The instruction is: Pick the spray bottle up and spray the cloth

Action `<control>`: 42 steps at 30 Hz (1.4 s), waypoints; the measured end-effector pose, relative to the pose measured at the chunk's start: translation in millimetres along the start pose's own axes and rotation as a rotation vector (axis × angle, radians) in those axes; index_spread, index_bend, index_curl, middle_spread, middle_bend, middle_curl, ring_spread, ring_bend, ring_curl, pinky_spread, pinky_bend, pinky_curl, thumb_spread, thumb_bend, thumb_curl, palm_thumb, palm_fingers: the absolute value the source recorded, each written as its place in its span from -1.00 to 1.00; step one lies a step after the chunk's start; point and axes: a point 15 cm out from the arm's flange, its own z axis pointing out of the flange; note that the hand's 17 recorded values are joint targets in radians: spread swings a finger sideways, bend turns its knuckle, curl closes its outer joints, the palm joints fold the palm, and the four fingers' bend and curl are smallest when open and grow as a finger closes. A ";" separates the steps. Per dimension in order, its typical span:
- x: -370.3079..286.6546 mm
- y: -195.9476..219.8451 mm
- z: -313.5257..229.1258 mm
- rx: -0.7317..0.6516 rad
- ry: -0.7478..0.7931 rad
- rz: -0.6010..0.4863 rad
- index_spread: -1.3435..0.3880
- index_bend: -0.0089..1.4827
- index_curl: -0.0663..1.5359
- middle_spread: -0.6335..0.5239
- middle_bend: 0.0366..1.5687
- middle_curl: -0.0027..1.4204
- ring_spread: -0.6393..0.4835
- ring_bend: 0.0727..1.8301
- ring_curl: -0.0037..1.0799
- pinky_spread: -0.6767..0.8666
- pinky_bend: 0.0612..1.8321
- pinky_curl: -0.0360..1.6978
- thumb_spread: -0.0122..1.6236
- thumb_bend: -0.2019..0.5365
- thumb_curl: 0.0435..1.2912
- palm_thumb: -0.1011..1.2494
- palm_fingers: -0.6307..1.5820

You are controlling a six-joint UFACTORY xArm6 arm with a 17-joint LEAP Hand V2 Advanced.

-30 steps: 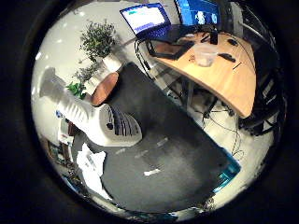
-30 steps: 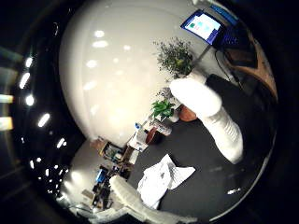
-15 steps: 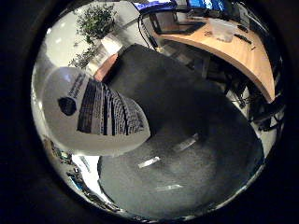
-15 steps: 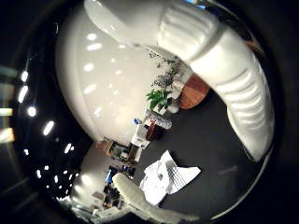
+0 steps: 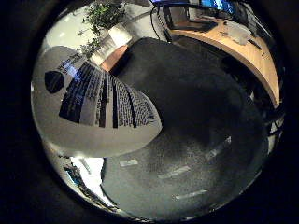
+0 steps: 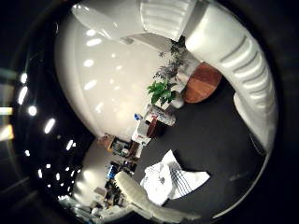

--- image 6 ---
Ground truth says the white striped cloth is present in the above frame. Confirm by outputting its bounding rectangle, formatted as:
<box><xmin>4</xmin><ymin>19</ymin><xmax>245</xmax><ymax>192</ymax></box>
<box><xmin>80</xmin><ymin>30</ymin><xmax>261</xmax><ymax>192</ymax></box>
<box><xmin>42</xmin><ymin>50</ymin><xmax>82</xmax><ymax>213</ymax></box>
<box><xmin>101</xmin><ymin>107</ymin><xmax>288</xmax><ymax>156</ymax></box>
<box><xmin>139</xmin><ymin>148</ymin><xmax>211</xmax><ymax>207</ymax></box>

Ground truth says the round wooden table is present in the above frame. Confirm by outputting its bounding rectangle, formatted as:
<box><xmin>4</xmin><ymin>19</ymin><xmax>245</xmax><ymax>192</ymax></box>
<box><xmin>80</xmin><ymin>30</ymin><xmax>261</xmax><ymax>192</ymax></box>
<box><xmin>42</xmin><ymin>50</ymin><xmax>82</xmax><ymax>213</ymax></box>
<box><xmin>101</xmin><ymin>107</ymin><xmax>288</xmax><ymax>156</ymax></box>
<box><xmin>181</xmin><ymin>62</ymin><xmax>223</xmax><ymax>105</ymax></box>

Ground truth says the tall thin dark plant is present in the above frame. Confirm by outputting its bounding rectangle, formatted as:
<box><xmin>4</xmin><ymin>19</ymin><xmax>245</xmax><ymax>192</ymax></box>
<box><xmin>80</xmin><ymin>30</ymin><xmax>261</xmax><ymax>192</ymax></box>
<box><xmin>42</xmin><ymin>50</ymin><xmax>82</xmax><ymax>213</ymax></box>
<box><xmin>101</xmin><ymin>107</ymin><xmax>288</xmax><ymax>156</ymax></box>
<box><xmin>153</xmin><ymin>35</ymin><xmax>189</xmax><ymax>82</ymax></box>

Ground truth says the green leafy potted plant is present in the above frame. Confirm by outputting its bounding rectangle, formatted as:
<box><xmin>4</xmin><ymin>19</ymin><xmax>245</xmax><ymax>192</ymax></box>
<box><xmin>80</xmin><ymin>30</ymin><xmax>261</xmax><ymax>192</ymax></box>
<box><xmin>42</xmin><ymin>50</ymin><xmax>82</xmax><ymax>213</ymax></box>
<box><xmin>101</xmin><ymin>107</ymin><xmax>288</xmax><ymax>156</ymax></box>
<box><xmin>147</xmin><ymin>78</ymin><xmax>186</xmax><ymax>110</ymax></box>

